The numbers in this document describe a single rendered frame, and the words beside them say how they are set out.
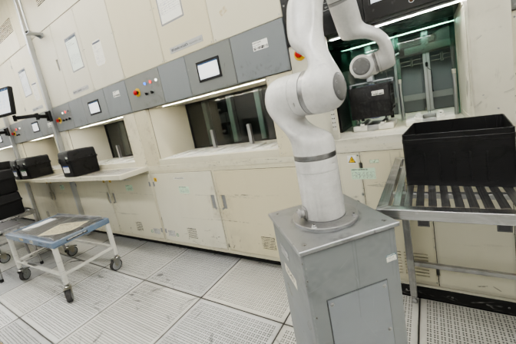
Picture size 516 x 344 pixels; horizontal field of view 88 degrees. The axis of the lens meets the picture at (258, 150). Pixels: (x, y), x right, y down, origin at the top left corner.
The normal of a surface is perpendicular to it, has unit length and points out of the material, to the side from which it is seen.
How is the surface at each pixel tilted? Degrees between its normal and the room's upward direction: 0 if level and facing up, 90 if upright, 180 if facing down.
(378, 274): 90
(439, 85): 90
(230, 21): 90
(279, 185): 90
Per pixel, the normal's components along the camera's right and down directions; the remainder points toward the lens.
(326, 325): 0.22, 0.11
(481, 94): -0.52, 0.23
